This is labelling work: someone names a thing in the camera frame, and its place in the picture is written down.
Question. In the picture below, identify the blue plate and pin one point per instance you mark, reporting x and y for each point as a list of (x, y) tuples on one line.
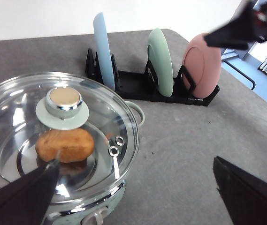
[(103, 51)]

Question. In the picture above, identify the green plate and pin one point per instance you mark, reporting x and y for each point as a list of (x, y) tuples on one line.
[(160, 62)]

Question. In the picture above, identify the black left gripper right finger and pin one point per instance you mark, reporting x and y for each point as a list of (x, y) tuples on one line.
[(244, 194)]

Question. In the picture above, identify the black dish rack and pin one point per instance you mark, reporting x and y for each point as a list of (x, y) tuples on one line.
[(144, 85)]

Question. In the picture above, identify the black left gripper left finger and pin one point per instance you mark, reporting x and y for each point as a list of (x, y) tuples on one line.
[(24, 200)]

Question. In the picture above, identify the black metal table frame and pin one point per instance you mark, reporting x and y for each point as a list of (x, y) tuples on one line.
[(241, 73)]

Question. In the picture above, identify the green electric steamer pot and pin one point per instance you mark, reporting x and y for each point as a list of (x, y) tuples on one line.
[(93, 212)]

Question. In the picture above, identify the glass steamer lid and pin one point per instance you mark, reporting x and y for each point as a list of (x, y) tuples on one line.
[(84, 122)]

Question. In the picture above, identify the brown potato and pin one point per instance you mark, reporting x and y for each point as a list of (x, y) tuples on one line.
[(65, 145)]

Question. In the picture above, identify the pink plate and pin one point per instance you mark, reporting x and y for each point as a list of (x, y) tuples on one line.
[(204, 65)]

